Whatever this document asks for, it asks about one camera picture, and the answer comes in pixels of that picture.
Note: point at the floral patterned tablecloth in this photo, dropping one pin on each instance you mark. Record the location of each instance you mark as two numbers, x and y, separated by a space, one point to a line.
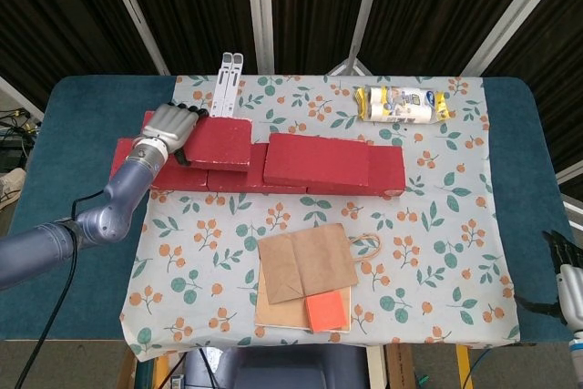
319 102

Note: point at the pack of white bag rolls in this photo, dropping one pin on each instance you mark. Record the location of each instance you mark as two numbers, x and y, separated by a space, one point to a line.
405 106

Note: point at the brown cardboard box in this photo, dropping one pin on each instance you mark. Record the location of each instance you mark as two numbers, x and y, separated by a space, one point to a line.
400 368

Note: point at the blue felt table cover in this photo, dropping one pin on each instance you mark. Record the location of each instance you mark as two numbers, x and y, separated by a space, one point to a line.
82 102

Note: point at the orange foam cube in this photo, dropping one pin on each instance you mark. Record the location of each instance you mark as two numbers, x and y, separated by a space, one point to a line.
325 314

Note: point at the white partition frame post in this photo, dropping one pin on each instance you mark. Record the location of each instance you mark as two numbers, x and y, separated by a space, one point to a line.
135 11
259 11
513 11
366 11

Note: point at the light brown flat board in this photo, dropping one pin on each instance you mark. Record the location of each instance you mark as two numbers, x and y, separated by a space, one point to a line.
278 314

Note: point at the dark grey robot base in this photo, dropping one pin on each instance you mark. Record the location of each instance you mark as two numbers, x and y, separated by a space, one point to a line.
296 366

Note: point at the green table leg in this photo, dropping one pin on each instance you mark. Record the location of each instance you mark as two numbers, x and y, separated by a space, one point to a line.
146 375

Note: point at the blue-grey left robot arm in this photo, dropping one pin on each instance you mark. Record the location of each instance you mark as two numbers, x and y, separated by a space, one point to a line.
114 197

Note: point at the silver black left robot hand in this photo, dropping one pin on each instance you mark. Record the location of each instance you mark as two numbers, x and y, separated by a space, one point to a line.
170 125

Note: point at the red brick row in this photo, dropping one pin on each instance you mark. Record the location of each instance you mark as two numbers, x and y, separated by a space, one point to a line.
387 170

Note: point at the white shoe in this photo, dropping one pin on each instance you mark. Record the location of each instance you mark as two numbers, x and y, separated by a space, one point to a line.
11 184

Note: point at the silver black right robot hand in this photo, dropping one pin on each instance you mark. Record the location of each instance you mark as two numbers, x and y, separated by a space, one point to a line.
571 284

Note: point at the white folding laptop stand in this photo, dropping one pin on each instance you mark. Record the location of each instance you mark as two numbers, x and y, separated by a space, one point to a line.
225 88

